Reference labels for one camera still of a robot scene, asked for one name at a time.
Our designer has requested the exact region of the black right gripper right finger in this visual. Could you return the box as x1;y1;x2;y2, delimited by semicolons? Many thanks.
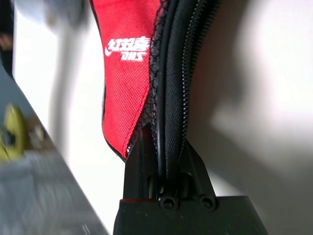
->
179;139;218;205

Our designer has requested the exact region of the black red paddle case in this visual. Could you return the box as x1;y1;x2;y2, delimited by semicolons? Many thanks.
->
87;0;221;194

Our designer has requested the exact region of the yellow green blurry object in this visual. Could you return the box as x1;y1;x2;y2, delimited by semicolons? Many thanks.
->
0;104;26;163

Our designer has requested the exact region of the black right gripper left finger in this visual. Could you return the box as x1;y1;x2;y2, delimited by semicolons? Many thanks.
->
123;123;160;200

